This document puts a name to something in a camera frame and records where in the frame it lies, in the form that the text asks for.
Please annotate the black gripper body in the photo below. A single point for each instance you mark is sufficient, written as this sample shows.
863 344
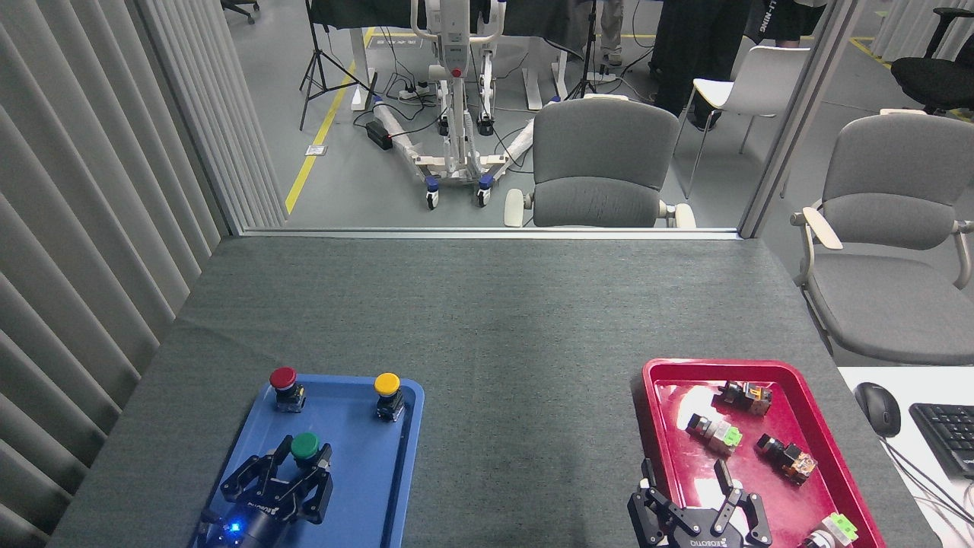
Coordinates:
708 539
262 525

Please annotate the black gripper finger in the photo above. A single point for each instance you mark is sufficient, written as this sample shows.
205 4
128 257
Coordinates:
251 476
723 476
319 487
649 476

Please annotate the green push button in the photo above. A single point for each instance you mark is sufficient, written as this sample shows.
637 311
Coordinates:
304 445

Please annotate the red push button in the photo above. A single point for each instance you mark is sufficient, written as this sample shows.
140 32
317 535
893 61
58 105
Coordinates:
283 377

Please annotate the yellow push button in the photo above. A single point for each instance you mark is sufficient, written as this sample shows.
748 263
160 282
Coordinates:
387 383

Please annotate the red plastic tray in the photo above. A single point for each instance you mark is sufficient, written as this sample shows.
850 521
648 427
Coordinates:
696 472

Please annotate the blue plastic tray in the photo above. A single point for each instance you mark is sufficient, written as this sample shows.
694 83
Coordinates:
365 472

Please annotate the black computer mouse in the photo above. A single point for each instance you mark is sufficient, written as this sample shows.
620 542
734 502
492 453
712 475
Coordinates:
879 409

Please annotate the white desk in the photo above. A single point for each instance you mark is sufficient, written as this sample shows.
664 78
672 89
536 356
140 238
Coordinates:
913 487

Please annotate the black keyboard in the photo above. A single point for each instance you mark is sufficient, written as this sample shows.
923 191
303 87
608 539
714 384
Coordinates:
947 438

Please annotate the grey chair with white armrests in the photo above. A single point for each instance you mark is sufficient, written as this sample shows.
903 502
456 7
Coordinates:
890 289
601 152

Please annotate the grey ribbed partition panel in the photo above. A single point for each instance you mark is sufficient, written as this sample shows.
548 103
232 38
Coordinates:
76 228

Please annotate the black power adapter box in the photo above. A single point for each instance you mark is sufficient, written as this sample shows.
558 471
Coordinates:
378 135

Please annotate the white stand on wheels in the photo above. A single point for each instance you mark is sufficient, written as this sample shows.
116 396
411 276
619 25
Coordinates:
455 114

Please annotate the white plastic chair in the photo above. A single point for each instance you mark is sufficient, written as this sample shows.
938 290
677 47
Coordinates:
761 76

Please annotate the white power strip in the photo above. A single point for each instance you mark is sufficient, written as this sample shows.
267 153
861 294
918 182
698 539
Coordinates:
411 93

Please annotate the black tripod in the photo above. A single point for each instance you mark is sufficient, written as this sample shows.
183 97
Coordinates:
313 68

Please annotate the person in dark trousers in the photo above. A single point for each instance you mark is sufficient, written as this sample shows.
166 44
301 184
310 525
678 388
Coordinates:
692 53

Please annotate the black light stand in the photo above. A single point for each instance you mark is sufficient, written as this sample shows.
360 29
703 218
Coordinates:
587 53

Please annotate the person in light trousers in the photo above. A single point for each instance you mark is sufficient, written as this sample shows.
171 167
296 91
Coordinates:
611 30

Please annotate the black office chair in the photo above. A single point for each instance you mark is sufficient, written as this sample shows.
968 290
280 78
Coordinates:
932 76

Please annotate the person in black printed shirt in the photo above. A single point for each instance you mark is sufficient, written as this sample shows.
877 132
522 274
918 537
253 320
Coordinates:
791 19

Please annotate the black covered table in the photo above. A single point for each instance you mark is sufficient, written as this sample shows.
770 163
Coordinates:
380 14

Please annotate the grey switch with green block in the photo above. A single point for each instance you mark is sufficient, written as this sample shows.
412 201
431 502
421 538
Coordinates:
715 434

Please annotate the black switch with amber block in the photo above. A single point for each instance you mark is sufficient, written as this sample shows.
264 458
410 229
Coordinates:
787 459

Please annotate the black switch with orange block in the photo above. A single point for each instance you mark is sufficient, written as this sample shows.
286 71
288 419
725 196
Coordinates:
742 397

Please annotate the white switch with green block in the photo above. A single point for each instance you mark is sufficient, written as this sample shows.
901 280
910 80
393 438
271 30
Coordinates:
833 529

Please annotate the silver post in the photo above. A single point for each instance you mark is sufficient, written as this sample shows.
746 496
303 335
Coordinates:
806 106

